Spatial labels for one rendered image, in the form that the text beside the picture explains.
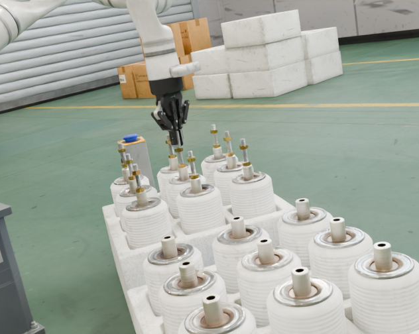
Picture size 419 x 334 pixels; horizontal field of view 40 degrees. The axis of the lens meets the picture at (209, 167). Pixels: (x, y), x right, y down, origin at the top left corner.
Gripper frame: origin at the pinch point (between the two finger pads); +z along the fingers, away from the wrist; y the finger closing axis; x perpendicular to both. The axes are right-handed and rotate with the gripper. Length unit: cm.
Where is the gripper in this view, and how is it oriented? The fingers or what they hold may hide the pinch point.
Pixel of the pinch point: (176, 138)
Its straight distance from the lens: 132.5
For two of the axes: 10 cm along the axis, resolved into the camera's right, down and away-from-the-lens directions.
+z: 1.7, 9.5, 2.5
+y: -4.9, 3.1, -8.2
